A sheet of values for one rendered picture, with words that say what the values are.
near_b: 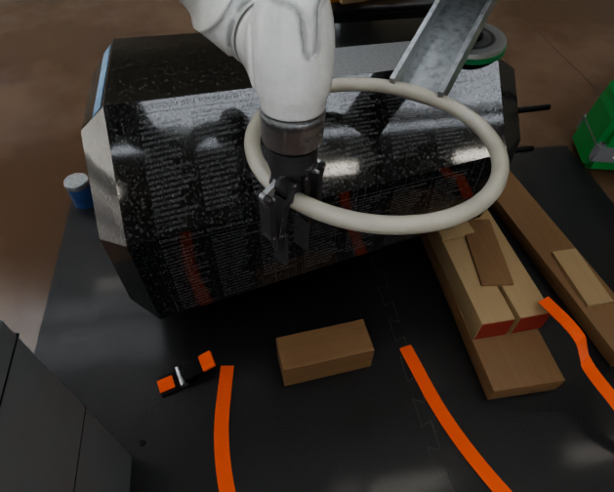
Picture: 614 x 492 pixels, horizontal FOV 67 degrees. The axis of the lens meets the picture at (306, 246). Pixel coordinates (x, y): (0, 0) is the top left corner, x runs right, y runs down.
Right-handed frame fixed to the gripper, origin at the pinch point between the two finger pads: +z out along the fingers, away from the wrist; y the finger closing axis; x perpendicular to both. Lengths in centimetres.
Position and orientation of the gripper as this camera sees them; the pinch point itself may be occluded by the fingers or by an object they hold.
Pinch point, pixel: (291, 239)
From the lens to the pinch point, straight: 82.7
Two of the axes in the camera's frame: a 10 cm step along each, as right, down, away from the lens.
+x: -7.2, -5.1, 4.7
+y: 6.9, -5.1, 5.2
